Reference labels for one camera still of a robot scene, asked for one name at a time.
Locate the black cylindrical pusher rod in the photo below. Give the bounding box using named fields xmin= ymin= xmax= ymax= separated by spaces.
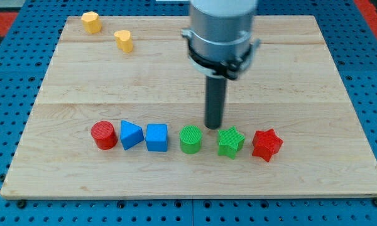
xmin=204 ymin=77 xmax=227 ymax=129

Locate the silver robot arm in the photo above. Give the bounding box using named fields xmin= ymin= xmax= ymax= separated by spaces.
xmin=182 ymin=0 xmax=260 ymax=129

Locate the blue triangle block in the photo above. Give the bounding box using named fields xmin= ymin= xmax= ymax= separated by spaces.
xmin=120 ymin=120 xmax=144 ymax=150

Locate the green cylinder block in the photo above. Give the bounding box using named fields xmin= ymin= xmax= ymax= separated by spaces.
xmin=179 ymin=125 xmax=202 ymax=154

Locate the green star block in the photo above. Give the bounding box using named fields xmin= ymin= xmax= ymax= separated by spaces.
xmin=217 ymin=126 xmax=245 ymax=159

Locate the red star block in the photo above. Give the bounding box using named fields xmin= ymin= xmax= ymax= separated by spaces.
xmin=252 ymin=129 xmax=283 ymax=162

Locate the blue cube block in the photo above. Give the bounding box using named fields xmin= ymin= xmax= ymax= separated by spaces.
xmin=145 ymin=124 xmax=168 ymax=152

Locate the wooden board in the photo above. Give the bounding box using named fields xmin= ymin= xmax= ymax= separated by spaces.
xmin=1 ymin=16 xmax=377 ymax=200

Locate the yellow heart block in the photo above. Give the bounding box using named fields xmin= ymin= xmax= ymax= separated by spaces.
xmin=114 ymin=30 xmax=134 ymax=53

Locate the red cylinder block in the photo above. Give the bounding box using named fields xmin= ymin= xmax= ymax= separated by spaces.
xmin=90 ymin=121 xmax=117 ymax=150

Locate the yellow hexagon block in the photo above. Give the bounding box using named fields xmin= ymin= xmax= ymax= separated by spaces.
xmin=81 ymin=11 xmax=102 ymax=34

